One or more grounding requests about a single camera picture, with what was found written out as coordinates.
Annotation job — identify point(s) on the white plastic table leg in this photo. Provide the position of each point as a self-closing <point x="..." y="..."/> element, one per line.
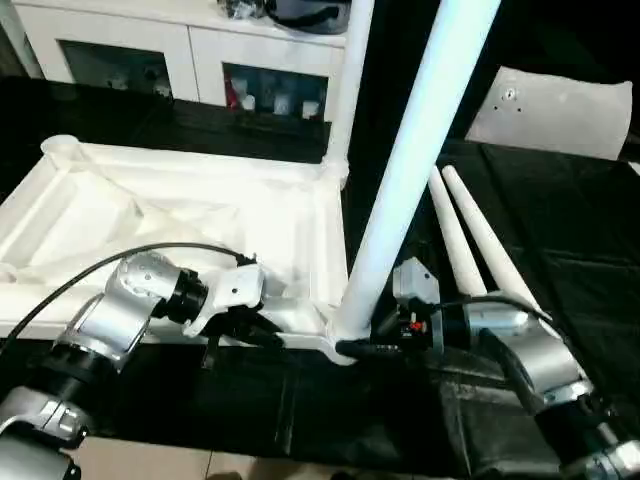
<point x="460" y="240"/>
<point x="410" y="170"/>
<point x="350" y="80"/>
<point x="490" y="240"/>

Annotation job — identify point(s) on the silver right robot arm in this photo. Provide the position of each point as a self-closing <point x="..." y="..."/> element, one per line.
<point x="530" y="360"/>

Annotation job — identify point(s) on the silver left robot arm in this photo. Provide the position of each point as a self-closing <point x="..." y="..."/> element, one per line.
<point x="90" y="340"/>

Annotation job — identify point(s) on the black work mat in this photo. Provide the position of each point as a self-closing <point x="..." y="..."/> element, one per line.
<point x="590" y="250"/>

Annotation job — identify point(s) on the white flat panel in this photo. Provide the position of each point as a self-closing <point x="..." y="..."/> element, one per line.
<point x="550" y="115"/>

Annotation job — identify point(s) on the white glass-door cabinet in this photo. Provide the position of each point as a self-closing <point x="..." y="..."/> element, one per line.
<point x="180" y="50"/>

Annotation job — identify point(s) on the grey bag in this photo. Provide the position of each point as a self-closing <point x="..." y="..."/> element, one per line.
<point x="305" y="12"/>

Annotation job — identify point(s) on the clear small items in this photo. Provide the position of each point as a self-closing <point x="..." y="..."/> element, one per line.
<point x="242" y="8"/>

